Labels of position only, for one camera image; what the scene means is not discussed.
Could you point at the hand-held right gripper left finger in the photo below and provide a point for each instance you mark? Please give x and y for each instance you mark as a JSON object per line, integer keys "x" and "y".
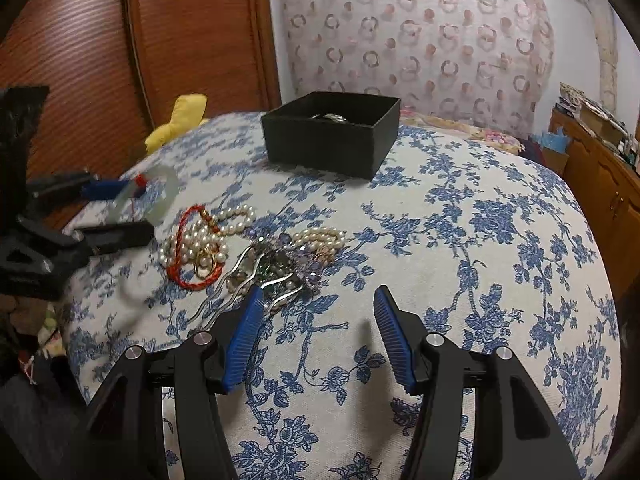
{"x": 244, "y": 342}

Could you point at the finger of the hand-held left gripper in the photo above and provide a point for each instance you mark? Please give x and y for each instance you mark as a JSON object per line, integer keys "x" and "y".
{"x": 105, "y": 189}
{"x": 117, "y": 237}

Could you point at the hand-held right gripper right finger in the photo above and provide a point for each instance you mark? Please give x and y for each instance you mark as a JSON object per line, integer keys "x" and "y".
{"x": 395, "y": 342}

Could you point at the silver wavy hair comb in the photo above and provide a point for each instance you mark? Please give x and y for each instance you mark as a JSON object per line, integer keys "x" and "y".
{"x": 284, "y": 298}

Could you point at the black jewelry box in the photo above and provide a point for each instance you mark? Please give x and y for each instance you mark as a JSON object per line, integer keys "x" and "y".
{"x": 320, "y": 145}

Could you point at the yellow plush toy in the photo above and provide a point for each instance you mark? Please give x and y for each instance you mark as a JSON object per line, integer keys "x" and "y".
{"x": 185, "y": 110}

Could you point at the blue floral white cloth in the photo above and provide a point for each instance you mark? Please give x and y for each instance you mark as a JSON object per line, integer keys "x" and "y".
{"x": 450, "y": 240}

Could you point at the brown wooden wardrobe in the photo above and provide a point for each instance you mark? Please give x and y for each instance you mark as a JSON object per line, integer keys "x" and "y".
{"x": 190, "y": 35}

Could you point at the pink floral bed blanket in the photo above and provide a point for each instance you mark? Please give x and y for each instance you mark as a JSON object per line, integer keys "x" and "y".
{"x": 475, "y": 132}

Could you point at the silver wristwatch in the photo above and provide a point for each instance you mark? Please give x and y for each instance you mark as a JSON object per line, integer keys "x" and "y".
{"x": 330, "y": 118}

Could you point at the blue plastic bag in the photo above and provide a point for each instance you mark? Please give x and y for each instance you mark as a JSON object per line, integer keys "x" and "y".
{"x": 550, "y": 141}

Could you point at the brown wooden cabinet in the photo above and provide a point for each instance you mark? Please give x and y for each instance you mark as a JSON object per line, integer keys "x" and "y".
{"x": 600, "y": 180}

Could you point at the cardboard box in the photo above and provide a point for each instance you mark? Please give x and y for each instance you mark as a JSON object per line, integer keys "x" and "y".
{"x": 602, "y": 122}

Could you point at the circle-patterned headboard cover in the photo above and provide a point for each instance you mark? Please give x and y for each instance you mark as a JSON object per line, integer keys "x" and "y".
{"x": 400, "y": 35}

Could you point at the beige curtain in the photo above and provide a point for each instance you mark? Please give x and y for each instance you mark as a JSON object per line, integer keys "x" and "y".
{"x": 602, "y": 35}

